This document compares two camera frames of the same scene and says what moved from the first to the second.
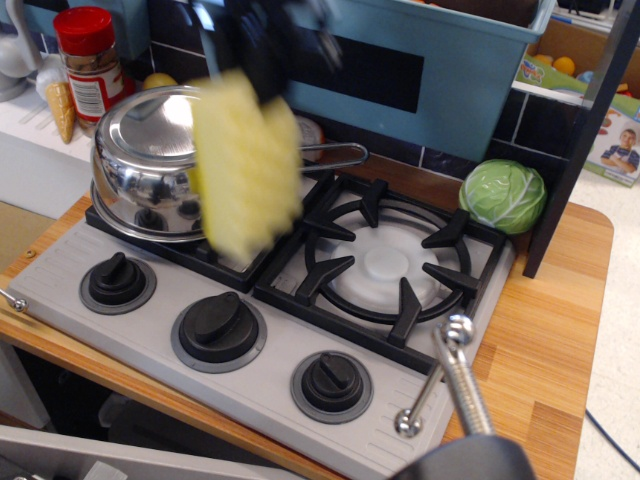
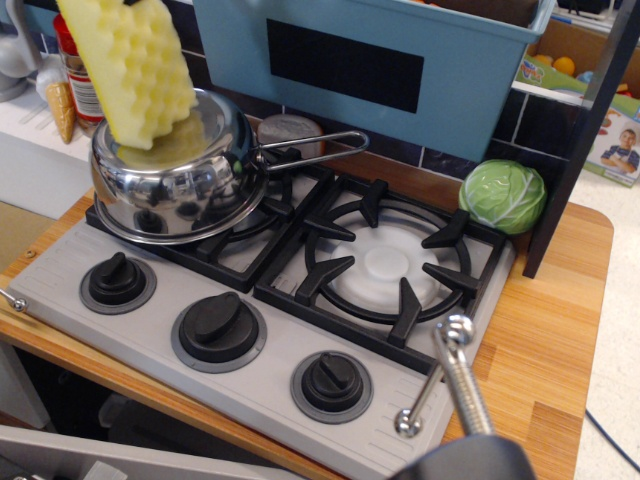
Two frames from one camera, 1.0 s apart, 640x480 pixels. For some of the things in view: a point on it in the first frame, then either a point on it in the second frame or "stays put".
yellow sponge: x=250 y=165 to x=134 y=56
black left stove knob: x=118 y=286 stays put
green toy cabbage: x=503 y=195 stays put
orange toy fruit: x=565 y=64 stays put
